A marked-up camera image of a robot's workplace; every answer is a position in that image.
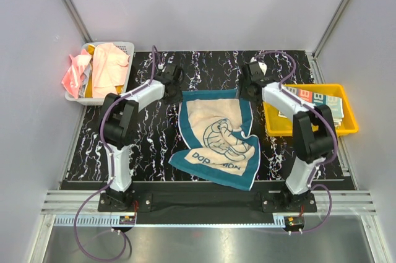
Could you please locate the teal beige Doraemon towel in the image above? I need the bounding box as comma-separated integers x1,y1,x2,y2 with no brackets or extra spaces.
169,89,260,191

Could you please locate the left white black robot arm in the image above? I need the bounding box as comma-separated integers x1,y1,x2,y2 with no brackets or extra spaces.
98,64,184,211

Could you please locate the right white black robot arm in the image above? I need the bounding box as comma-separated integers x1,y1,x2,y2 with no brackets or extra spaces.
238,61,338,212

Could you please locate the yellow plastic tray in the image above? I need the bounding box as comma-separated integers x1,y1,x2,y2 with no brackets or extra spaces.
262,83,359,137

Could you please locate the white plastic basket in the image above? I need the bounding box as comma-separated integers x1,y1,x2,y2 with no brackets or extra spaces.
61,41,135,106

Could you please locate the peach towel in basket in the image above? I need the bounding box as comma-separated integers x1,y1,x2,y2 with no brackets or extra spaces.
92,43,129,98

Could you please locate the yellow cloth in basket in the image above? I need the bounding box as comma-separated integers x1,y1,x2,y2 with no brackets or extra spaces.
85,45,96,98

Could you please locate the folded printed towel in tray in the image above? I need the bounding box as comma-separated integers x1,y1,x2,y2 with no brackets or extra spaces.
277,84,345,129

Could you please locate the pink striped cloth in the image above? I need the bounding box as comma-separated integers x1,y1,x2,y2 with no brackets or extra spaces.
61,49,92,99

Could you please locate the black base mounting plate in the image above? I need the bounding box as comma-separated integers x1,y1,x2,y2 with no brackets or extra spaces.
98,181,317,227

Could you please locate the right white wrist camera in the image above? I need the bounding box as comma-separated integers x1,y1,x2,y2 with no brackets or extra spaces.
250,57,267,74

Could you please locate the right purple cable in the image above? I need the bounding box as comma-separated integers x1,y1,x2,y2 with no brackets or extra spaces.
253,50,338,235

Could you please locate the purple cable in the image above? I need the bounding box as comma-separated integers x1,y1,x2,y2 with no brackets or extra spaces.
72,45,161,261
253,50,338,235

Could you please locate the left aluminium frame post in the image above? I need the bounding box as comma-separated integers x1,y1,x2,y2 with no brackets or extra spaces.
61,0,93,43

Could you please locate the aluminium frame post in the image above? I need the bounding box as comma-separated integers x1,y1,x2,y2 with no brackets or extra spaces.
61,0,93,43
312,0,351,59

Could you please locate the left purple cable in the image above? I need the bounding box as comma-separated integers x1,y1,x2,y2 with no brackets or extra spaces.
72,45,161,261

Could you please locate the right aluminium frame post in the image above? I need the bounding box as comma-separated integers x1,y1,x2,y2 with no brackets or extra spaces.
312,0,351,59

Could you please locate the aluminium front rail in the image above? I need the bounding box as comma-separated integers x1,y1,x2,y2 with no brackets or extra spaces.
41,190,376,228

